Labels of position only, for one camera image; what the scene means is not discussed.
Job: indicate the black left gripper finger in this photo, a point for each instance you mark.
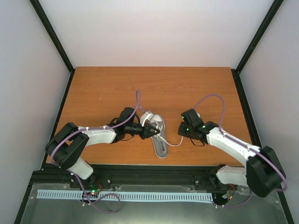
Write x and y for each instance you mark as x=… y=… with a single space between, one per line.
x=152 y=129
x=155 y=135

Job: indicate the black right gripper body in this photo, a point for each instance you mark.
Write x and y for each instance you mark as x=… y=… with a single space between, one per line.
x=185 y=132

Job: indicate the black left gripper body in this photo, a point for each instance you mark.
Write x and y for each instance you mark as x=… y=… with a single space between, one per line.
x=145 y=133

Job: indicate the grey canvas sneaker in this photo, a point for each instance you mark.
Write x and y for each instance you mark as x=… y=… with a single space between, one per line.
x=160 y=146

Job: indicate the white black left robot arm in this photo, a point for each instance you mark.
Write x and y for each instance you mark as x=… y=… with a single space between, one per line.
x=68 y=144

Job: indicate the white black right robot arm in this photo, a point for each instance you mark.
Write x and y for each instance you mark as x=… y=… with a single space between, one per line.
x=261 y=170

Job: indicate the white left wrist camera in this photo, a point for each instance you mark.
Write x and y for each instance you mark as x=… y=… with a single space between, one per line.
x=147 y=116

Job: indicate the black right table side rail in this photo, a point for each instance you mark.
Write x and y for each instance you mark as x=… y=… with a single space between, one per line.
x=254 y=135

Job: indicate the black table side rail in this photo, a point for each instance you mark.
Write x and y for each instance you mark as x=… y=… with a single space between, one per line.
x=47 y=174
x=254 y=135

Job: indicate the grey metal base plate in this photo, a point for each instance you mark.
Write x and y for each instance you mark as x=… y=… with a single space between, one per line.
x=243 y=208

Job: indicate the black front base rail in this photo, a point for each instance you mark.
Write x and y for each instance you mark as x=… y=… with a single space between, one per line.
x=108 y=176

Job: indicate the light blue slotted cable duct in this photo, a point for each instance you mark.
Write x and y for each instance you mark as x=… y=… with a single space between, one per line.
x=130 y=196

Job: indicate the black left table side rail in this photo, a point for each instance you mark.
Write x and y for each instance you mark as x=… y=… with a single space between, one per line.
x=47 y=174

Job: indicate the black aluminium frame post right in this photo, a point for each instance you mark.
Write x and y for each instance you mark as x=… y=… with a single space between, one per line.
x=275 y=6

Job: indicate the black aluminium frame post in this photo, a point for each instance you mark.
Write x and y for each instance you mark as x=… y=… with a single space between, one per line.
x=275 y=6
x=52 y=34

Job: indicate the black aluminium frame post left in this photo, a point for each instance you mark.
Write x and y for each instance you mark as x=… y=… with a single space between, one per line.
x=52 y=34

